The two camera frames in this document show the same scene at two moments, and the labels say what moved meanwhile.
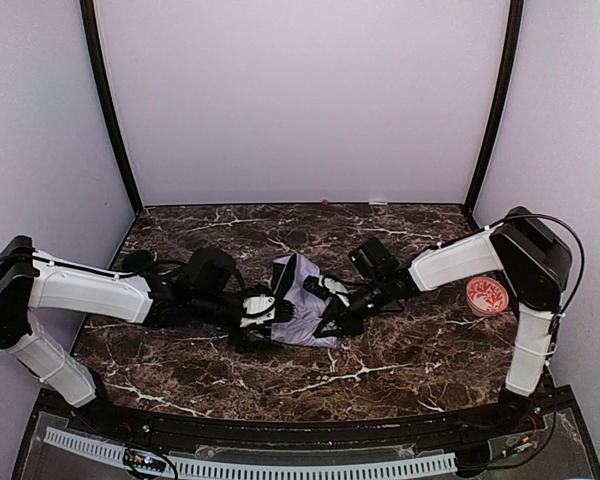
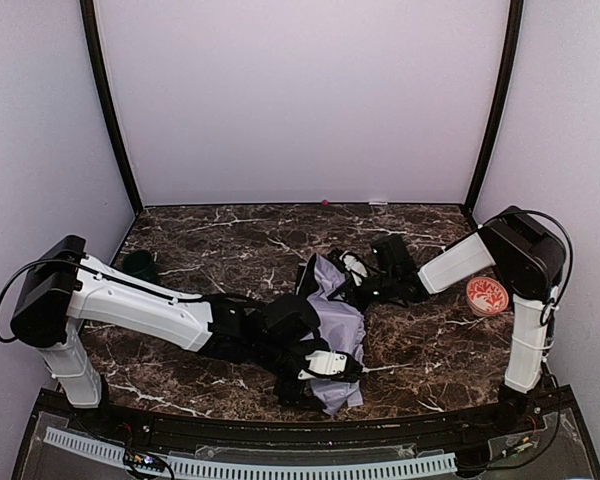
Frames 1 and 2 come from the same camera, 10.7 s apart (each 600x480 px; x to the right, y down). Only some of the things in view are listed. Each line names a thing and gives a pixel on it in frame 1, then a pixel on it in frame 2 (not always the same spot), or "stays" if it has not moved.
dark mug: (139, 261) stays
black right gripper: (331, 304) → (344, 276)
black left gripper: (278, 310) → (290, 388)
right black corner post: (503, 100) stays
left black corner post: (97, 50) stays
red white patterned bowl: (486, 296) stays
